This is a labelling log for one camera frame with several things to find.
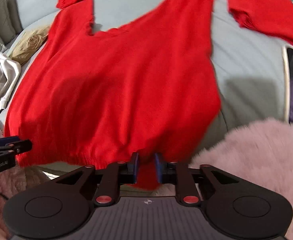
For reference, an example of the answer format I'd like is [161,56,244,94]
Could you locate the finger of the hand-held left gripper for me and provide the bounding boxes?
[0,136,20,148]
[0,140,33,159]

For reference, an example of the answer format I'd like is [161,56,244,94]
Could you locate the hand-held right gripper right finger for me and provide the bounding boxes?
[154,153,245,207]

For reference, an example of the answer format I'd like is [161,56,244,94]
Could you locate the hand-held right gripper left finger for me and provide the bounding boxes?
[49,152,139,207]

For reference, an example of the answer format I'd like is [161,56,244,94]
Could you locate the red sweater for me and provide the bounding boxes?
[3,0,293,190]

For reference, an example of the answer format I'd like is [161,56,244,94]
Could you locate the white shirt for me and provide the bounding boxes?
[0,52,22,122]

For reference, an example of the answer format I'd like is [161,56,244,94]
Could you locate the person's pink fluffy clothing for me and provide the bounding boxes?
[0,119,293,240]

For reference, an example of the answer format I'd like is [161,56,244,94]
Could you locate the khaki pants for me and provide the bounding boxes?
[8,25,50,65]

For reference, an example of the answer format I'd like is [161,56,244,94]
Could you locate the grey sofa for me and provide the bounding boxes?
[0,0,293,180]

